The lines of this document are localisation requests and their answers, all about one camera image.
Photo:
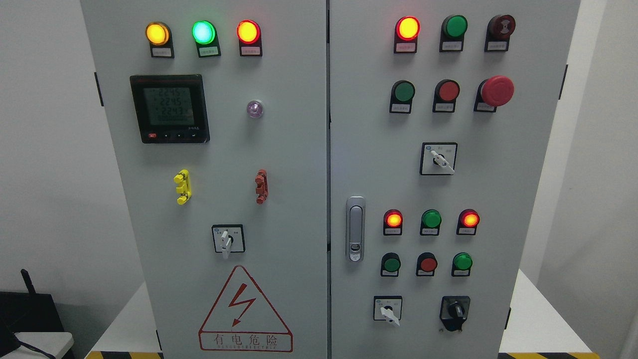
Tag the white rotary selector switch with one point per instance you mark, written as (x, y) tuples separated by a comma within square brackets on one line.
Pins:
[(228, 239)]

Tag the green lit indicator light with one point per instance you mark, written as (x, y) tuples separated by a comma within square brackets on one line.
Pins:
[(205, 38)]

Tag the yellow indicator light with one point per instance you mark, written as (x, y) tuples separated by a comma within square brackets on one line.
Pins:
[(160, 38)]

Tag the red terminal connector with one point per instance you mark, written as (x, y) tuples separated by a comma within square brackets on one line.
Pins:
[(262, 189)]

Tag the red lit indicator lower left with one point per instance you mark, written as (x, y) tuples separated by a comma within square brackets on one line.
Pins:
[(392, 224)]

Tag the red lit indicator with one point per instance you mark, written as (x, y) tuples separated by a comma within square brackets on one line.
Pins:
[(392, 224), (467, 222), (406, 35)]

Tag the small purple clear lamp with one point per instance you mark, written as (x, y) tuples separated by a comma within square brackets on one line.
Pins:
[(255, 109)]

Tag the green button lower left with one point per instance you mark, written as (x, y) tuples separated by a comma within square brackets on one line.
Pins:
[(390, 265)]

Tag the green indicator lower middle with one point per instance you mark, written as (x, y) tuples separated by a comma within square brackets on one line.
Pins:
[(430, 223)]

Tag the green button second row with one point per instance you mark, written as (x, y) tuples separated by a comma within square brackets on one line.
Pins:
[(401, 97)]

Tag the grey cabinet left door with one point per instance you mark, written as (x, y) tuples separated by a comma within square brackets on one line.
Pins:
[(286, 237)]

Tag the grey cabinet door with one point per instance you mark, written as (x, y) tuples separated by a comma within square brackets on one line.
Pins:
[(286, 237), (377, 155)]

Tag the yellow terminal connector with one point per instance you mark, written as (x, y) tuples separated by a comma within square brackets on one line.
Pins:
[(183, 187)]

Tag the red button lower middle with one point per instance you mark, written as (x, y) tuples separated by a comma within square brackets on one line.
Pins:
[(426, 265)]

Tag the grey cabinet right door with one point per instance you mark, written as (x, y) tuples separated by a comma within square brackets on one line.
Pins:
[(377, 155)]

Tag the red lit indicator lower right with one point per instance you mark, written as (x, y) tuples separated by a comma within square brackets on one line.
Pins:
[(467, 222)]

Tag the red button second row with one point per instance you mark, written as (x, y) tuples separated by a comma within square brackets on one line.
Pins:
[(445, 96)]

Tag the red high voltage warning sticker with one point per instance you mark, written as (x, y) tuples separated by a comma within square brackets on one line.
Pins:
[(242, 319)]

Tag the red lit indicator left door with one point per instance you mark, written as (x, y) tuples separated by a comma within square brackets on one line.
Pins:
[(249, 38)]

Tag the green button lower right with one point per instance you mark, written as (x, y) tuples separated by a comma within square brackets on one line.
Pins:
[(461, 265)]

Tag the black digital power meter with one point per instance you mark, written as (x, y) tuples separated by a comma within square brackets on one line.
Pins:
[(170, 109)]

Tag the red lit indicator top right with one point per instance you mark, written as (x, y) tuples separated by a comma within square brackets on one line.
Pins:
[(406, 35)]

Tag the red emergency stop button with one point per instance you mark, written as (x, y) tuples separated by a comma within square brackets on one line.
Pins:
[(493, 93)]

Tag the green button top row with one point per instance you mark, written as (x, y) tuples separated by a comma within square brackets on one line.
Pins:
[(453, 30)]

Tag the dark red buzzer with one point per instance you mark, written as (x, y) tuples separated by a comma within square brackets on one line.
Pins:
[(498, 32)]

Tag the white table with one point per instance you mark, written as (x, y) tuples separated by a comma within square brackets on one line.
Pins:
[(535, 330)]

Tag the black device with antenna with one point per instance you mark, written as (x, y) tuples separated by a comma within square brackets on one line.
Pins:
[(27, 312)]

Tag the silver door lock handle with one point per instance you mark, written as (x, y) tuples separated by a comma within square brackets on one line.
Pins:
[(355, 228)]

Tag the white selector switch right upper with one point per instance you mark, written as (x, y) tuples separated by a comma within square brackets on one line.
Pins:
[(438, 158)]

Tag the white selector switch right lower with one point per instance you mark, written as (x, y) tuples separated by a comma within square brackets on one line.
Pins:
[(388, 309)]

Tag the black key selector switch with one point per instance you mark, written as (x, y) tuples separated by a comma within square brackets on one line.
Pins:
[(454, 312)]

